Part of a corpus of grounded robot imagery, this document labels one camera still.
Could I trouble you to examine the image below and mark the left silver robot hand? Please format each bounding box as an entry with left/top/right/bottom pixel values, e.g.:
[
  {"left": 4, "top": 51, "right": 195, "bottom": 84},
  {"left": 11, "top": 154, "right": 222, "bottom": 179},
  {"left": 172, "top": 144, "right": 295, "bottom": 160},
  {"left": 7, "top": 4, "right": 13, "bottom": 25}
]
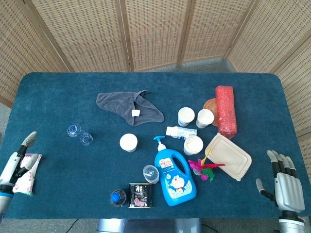
[{"left": 0, "top": 131, "right": 39, "bottom": 189}]

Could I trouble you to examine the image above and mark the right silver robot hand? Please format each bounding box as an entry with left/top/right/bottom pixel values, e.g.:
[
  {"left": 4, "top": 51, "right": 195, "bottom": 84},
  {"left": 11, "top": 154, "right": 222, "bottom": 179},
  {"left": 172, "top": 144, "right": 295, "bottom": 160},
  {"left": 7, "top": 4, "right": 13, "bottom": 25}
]
[{"left": 256, "top": 150, "right": 306, "bottom": 214}]

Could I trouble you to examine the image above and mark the clear plastic bottle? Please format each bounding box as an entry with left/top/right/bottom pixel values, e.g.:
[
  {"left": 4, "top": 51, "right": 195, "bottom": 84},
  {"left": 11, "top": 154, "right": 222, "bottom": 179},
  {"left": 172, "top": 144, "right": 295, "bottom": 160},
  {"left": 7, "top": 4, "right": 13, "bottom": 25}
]
[{"left": 67, "top": 124, "right": 94, "bottom": 146}]

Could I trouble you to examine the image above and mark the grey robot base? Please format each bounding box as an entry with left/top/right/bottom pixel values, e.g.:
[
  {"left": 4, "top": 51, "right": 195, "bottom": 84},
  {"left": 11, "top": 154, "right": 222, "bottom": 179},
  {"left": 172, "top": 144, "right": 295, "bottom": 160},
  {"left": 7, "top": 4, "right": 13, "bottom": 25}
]
[{"left": 96, "top": 217, "right": 202, "bottom": 233}]

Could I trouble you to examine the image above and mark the paper cup green print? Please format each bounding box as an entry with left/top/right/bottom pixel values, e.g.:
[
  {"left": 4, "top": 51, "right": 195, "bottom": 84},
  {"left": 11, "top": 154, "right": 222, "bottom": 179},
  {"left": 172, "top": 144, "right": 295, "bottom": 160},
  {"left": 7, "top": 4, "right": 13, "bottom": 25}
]
[{"left": 195, "top": 109, "right": 215, "bottom": 129}]

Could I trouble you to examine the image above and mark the white paper cup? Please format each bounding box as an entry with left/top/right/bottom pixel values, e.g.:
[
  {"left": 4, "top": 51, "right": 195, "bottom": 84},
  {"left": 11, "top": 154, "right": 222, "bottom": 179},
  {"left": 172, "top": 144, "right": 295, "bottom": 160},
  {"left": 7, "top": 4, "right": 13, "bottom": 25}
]
[{"left": 119, "top": 133, "right": 138, "bottom": 153}]

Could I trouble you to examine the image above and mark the paper cup dark blue flower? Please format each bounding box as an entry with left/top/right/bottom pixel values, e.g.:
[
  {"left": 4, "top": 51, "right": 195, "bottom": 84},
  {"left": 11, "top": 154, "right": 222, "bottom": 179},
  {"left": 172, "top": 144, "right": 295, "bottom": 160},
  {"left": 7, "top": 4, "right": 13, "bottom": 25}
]
[{"left": 177, "top": 107, "right": 196, "bottom": 127}]

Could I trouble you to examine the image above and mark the white snack packet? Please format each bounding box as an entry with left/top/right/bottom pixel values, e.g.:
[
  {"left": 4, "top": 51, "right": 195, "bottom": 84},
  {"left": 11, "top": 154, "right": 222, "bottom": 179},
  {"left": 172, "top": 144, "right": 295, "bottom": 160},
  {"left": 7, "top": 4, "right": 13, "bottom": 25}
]
[{"left": 12, "top": 153, "right": 42, "bottom": 196}]

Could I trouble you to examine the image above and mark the blue carpet table mat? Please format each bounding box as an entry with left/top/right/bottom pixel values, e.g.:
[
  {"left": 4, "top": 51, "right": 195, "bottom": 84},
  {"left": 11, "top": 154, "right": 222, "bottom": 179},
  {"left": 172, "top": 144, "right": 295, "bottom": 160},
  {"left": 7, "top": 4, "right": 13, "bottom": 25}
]
[{"left": 0, "top": 72, "right": 311, "bottom": 220}]

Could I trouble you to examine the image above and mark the beige lidded lunch box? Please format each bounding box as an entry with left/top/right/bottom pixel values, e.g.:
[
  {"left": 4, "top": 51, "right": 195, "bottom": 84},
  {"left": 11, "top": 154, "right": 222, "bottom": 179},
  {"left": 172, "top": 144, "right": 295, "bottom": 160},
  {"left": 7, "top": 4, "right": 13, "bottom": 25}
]
[{"left": 205, "top": 133, "right": 253, "bottom": 182}]

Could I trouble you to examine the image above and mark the colourful feather shuttlecock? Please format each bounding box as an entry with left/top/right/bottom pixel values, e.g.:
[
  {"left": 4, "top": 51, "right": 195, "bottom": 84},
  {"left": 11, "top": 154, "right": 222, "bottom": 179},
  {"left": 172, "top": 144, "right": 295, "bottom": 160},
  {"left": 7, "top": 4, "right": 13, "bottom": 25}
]
[{"left": 187, "top": 147, "right": 226, "bottom": 183}]

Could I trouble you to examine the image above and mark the red bubble wrap roll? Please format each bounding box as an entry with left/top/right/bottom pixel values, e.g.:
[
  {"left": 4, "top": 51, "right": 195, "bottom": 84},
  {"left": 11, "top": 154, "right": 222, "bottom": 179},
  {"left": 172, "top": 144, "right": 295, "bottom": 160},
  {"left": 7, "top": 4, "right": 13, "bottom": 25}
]
[{"left": 214, "top": 85, "right": 238, "bottom": 139}]

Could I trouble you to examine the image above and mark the stack of paper cups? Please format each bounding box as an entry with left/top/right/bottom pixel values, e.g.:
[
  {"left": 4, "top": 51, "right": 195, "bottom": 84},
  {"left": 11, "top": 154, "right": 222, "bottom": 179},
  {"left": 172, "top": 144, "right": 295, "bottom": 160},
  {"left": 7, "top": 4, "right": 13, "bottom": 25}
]
[{"left": 183, "top": 135, "right": 204, "bottom": 156}]

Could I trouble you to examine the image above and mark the cola bottle with blue cap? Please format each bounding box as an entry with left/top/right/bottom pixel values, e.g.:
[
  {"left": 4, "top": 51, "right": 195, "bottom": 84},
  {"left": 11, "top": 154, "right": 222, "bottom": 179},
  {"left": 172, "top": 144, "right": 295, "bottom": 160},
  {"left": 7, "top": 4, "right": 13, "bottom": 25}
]
[{"left": 109, "top": 189, "right": 129, "bottom": 207}]

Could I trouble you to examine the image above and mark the blue Doraemon detergent bottle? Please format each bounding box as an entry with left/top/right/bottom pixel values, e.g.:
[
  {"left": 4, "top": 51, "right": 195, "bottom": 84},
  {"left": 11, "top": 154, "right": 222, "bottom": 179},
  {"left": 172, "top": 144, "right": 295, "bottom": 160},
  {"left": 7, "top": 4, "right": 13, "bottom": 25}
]
[{"left": 153, "top": 135, "right": 197, "bottom": 207}]

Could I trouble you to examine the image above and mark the round woven coaster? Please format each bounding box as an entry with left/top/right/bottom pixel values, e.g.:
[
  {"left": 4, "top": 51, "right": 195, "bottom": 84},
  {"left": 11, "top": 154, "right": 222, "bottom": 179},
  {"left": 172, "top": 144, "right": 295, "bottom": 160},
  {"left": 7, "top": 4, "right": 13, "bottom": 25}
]
[{"left": 203, "top": 98, "right": 219, "bottom": 127}]

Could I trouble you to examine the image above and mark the grey cloth with white tag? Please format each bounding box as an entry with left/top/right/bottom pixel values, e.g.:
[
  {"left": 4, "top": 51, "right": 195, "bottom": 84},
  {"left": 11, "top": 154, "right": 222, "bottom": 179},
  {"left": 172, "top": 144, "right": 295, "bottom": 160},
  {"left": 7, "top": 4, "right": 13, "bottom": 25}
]
[{"left": 96, "top": 90, "right": 165, "bottom": 127}]

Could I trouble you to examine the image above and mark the small white plastic bottle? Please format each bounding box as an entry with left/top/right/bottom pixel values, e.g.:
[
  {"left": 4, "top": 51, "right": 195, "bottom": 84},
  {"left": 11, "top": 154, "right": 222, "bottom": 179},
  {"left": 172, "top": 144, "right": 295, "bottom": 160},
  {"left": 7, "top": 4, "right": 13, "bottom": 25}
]
[{"left": 166, "top": 126, "right": 198, "bottom": 141}]

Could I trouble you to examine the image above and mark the black luncheon meat can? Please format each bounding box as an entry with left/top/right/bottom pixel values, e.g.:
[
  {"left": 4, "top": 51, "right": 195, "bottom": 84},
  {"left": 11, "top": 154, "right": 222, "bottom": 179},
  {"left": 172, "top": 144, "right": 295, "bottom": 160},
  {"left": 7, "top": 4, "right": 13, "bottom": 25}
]
[{"left": 128, "top": 183, "right": 154, "bottom": 209}]

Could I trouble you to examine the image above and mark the beige bottle with clear cap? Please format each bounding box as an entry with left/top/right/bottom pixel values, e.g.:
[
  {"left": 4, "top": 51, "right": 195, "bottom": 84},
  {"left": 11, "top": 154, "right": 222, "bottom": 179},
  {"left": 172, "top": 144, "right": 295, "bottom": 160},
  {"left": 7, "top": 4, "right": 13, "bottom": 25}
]
[{"left": 142, "top": 165, "right": 160, "bottom": 184}]

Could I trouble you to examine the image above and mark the bamboo folding screen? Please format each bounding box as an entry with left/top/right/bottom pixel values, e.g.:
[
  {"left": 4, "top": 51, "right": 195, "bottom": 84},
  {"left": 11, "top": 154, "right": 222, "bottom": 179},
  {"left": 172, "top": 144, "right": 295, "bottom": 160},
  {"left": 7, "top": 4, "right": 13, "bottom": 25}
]
[{"left": 0, "top": 0, "right": 311, "bottom": 170}]

